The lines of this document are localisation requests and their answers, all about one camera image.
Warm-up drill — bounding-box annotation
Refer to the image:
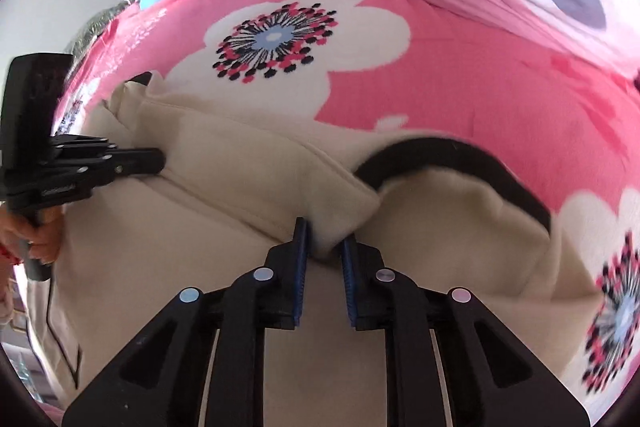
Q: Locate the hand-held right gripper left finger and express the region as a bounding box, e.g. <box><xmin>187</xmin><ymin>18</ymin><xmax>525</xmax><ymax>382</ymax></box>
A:
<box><xmin>62</xmin><ymin>217</ymin><xmax>313</xmax><ymax>427</ymax></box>

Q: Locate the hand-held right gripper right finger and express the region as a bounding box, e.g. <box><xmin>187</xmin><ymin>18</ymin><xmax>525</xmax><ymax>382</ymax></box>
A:
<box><xmin>340</xmin><ymin>234</ymin><xmax>591</xmax><ymax>427</ymax></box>

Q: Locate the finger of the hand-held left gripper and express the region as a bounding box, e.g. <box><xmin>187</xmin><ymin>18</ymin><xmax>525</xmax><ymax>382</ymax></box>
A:
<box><xmin>75</xmin><ymin>152</ymin><xmax>167</xmax><ymax>188</ymax></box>
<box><xmin>51</xmin><ymin>134</ymin><xmax>165</xmax><ymax>162</ymax></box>

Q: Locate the beige zip jacket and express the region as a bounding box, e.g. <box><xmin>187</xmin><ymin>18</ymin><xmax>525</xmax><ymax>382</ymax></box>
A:
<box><xmin>12</xmin><ymin>72</ymin><xmax>601</xmax><ymax>427</ymax></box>

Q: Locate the person's left hand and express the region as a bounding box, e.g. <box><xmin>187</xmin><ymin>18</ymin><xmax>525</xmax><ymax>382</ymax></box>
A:
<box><xmin>0</xmin><ymin>206</ymin><xmax>65</xmax><ymax>267</ymax></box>

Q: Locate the grey patterned cloth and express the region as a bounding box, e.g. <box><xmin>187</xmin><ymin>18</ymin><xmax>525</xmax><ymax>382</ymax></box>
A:
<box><xmin>65</xmin><ymin>0</ymin><xmax>143</xmax><ymax>68</ymax></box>

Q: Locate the pink floral blanket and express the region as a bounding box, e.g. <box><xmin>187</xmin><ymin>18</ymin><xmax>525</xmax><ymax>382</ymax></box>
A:
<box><xmin>50</xmin><ymin>0</ymin><xmax>640</xmax><ymax>398</ymax></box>

